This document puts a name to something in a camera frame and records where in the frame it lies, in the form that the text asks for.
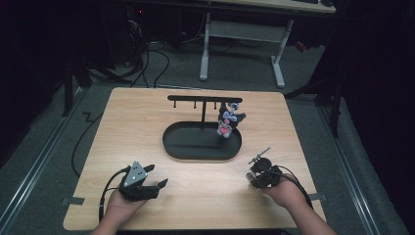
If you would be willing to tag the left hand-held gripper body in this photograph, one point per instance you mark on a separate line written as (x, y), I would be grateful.
(135, 187)

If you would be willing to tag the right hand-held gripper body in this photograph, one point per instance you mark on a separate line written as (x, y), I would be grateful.
(266, 173)

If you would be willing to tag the black hook stand with tray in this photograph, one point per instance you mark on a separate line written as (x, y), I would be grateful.
(199, 143)

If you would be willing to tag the person's left hand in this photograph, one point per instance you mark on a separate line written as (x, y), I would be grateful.
(122, 207)

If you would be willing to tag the person's right hand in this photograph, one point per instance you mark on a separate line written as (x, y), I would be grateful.
(287, 194)

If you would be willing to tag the grey tape piece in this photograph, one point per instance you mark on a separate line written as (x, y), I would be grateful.
(318, 197)
(74, 201)

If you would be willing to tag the black metal stand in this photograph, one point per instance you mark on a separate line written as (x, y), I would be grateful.
(334, 107)
(68, 88)

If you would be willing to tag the small red object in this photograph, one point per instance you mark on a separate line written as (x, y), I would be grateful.
(300, 46)

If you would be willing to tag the metal floor rail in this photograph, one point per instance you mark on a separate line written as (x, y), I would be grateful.
(350, 169)
(39, 160)

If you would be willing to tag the white metal frame desk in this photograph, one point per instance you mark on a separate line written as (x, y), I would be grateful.
(244, 31)

